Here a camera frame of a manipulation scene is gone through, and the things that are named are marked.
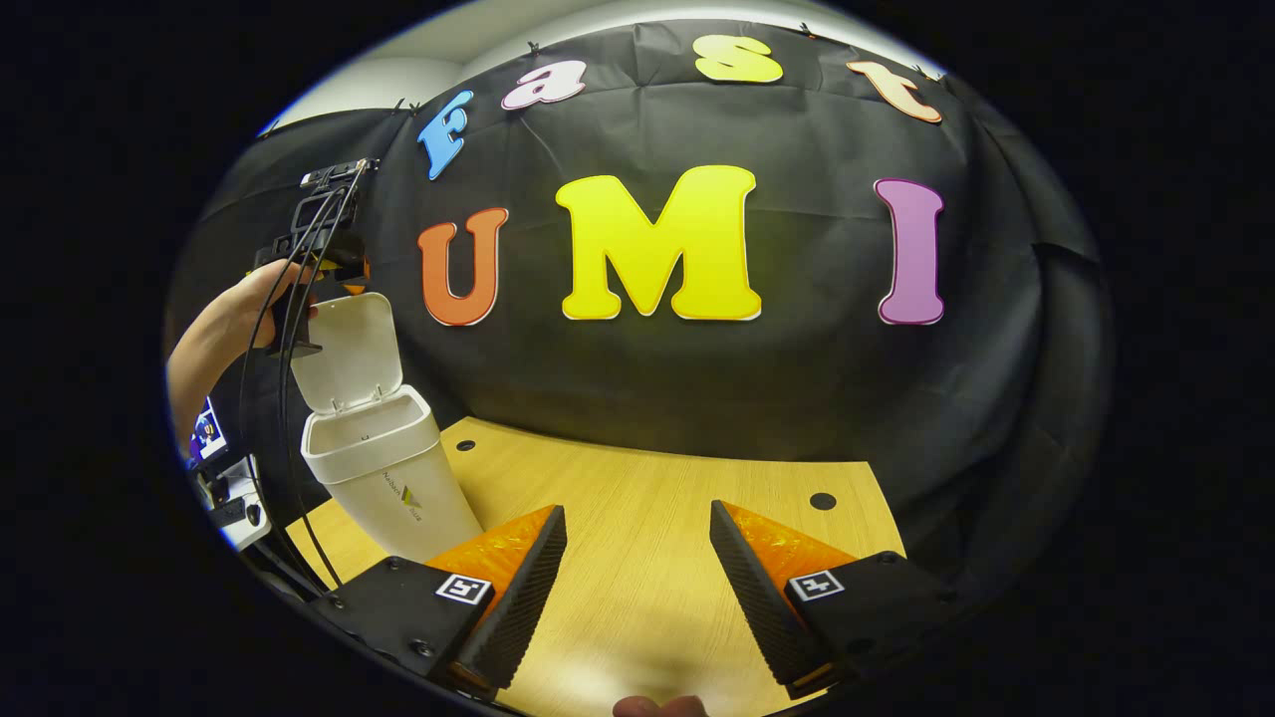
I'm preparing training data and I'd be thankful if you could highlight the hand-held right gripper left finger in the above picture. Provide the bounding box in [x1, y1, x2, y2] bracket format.
[324, 505, 569, 698]

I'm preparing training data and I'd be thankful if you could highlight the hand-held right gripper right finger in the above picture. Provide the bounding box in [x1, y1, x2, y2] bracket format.
[709, 501, 957, 698]

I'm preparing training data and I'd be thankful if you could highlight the white desktop garbage bin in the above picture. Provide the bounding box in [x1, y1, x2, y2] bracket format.
[289, 292, 485, 564]

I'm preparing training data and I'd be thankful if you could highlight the wooden desktop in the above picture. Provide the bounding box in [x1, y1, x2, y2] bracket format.
[284, 416, 907, 717]

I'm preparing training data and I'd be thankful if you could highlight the black backdrop cloth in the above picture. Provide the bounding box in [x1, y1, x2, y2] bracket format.
[164, 20, 1115, 598]

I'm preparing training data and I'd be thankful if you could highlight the black cable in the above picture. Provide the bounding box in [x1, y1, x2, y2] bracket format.
[279, 169, 372, 591]
[237, 169, 365, 598]

